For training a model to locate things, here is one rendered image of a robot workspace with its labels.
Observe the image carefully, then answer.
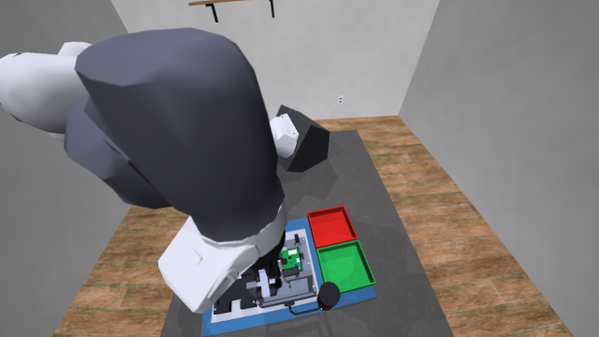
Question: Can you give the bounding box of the green bin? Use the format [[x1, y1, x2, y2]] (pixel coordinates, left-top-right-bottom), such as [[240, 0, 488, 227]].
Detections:
[[316, 240, 376, 294]]

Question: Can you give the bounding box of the red open-top bin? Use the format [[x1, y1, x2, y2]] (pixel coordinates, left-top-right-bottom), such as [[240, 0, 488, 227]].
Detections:
[[308, 205, 358, 251]]

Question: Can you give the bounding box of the green circuit board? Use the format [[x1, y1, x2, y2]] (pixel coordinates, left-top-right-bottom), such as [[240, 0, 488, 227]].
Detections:
[[280, 248, 301, 271]]

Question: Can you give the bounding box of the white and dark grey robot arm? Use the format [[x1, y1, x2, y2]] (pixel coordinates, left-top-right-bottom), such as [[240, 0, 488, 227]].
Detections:
[[0, 27, 299, 314]]

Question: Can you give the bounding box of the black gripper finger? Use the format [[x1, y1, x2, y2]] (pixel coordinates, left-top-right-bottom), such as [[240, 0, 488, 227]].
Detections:
[[256, 257, 285, 300], [278, 253, 284, 270]]

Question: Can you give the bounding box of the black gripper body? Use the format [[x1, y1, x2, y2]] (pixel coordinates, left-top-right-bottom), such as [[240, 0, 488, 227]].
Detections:
[[249, 231, 285, 277]]

